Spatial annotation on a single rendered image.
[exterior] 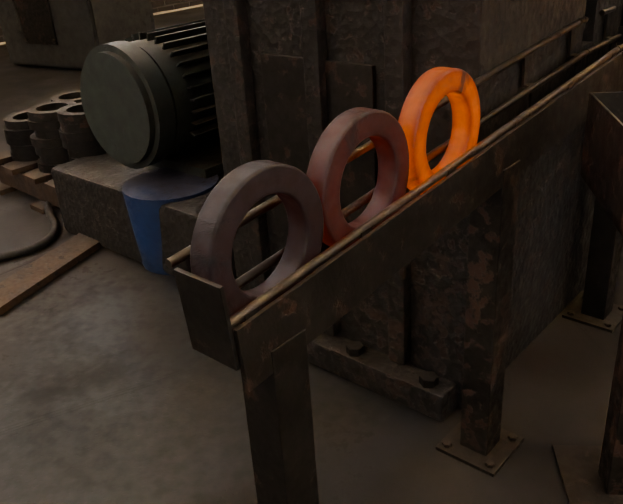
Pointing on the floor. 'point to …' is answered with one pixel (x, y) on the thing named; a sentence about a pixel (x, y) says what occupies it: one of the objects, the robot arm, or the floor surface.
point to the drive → (143, 135)
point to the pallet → (42, 147)
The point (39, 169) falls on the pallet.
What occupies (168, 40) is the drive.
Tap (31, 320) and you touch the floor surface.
